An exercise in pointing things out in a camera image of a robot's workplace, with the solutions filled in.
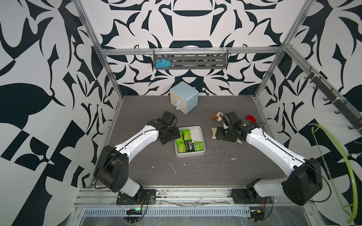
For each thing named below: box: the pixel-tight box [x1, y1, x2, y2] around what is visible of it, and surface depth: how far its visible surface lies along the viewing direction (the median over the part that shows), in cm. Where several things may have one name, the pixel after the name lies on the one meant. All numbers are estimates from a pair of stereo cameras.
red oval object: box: [246, 114, 257, 124], surface depth 107 cm
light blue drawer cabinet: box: [169, 80, 199, 115], surface depth 105 cm
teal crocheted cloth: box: [154, 58, 172, 71], surface depth 93 cm
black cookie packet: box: [183, 139, 196, 153], surface depth 91 cm
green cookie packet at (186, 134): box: [181, 129, 192, 141], surface depth 97 cm
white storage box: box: [174, 125, 206, 158], surface depth 93 cm
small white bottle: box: [175, 100, 180, 110], surface depth 107 cm
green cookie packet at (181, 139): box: [175, 130, 185, 143], surface depth 93 cm
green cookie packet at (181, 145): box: [175, 137, 187, 154], surface depth 91 cm
